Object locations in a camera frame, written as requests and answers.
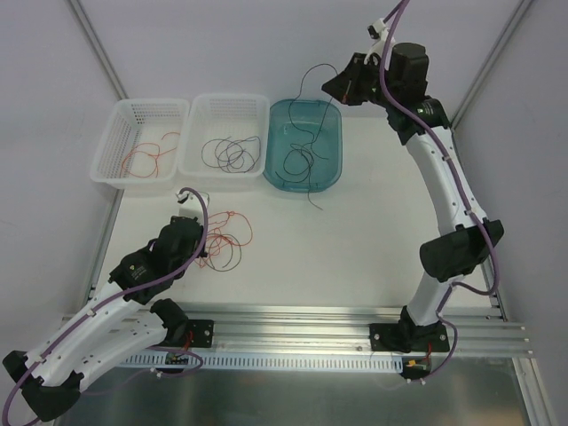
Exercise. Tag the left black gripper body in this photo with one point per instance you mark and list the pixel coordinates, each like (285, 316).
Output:
(186, 223)

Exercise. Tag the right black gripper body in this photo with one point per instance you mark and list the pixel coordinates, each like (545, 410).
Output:
(351, 77)

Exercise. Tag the teal transparent plastic bin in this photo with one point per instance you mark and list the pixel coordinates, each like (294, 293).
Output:
(304, 151)

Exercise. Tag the white perforated basket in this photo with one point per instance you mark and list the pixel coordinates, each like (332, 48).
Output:
(139, 147)
(223, 144)

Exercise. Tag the left white perforated basket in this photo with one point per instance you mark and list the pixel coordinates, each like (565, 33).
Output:
(139, 147)

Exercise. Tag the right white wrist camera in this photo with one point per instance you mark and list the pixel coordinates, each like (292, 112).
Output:
(378, 32)

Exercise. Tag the white slotted cable duct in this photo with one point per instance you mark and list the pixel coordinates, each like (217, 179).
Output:
(359, 362)

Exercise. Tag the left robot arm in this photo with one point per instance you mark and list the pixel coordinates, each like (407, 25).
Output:
(125, 317)

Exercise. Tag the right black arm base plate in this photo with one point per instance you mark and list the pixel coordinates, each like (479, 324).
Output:
(384, 337)

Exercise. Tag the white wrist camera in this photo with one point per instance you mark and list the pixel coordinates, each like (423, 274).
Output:
(378, 32)
(189, 206)

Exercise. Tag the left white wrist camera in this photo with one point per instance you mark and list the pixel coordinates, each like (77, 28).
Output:
(189, 206)

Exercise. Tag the aluminium mounting rail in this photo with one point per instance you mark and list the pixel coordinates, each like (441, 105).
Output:
(482, 332)

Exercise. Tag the right white perforated basket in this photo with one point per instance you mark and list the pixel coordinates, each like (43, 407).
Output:
(223, 144)

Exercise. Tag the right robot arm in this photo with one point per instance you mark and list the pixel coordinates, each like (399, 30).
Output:
(466, 235)

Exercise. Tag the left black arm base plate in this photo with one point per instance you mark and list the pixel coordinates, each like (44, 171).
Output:
(198, 334)

